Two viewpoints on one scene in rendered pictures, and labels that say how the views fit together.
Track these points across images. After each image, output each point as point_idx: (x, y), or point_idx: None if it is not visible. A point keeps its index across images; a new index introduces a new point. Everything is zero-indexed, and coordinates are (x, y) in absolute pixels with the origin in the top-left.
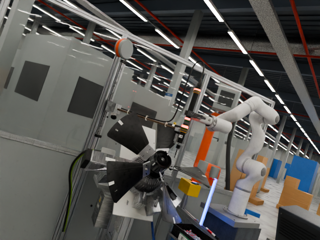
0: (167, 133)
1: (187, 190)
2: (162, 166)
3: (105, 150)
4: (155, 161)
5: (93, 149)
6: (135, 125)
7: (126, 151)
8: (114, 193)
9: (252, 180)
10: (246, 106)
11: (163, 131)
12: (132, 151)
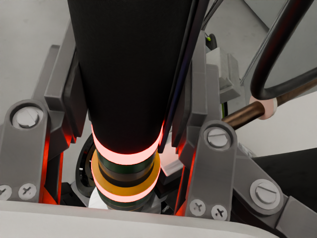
0: (286, 184)
1: None
2: (79, 161)
3: (212, 55)
4: (91, 133)
5: (208, 38)
6: (208, 12)
7: (275, 125)
8: None
9: None
10: None
11: (316, 165)
12: (284, 141)
